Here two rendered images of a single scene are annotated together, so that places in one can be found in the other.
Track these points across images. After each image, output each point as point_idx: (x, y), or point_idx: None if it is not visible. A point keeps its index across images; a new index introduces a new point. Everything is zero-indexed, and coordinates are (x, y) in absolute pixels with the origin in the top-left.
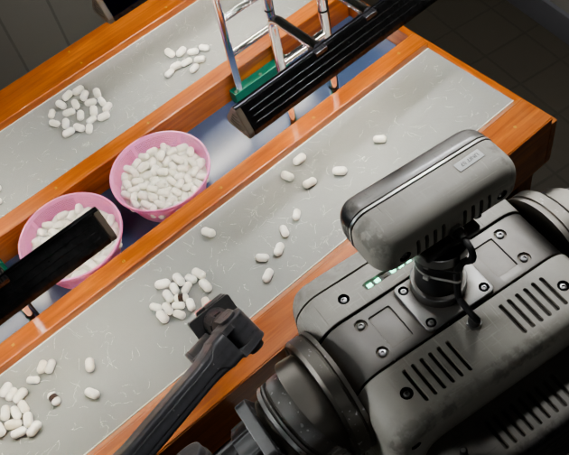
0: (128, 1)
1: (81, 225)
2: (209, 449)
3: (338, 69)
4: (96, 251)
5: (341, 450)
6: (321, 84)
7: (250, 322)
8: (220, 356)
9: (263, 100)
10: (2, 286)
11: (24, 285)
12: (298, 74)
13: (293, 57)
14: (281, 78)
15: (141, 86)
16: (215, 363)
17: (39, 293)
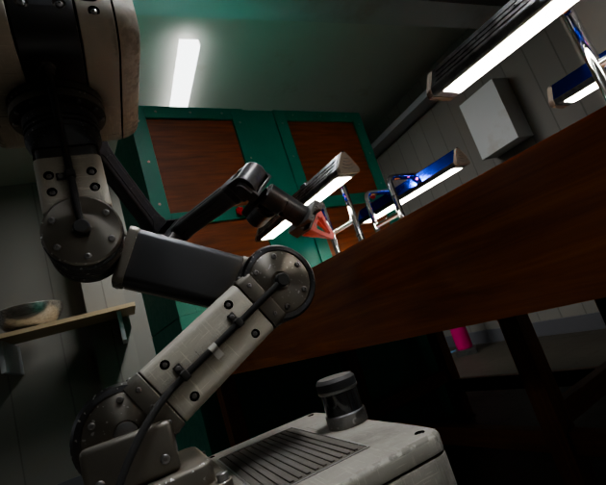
0: (571, 85)
1: (333, 160)
2: (282, 350)
3: (534, 3)
4: (329, 177)
5: (288, 436)
6: (508, 27)
7: (247, 169)
8: (226, 182)
9: (448, 60)
10: (302, 187)
11: (306, 190)
12: (488, 25)
13: None
14: (471, 35)
15: None
16: (222, 185)
17: (307, 196)
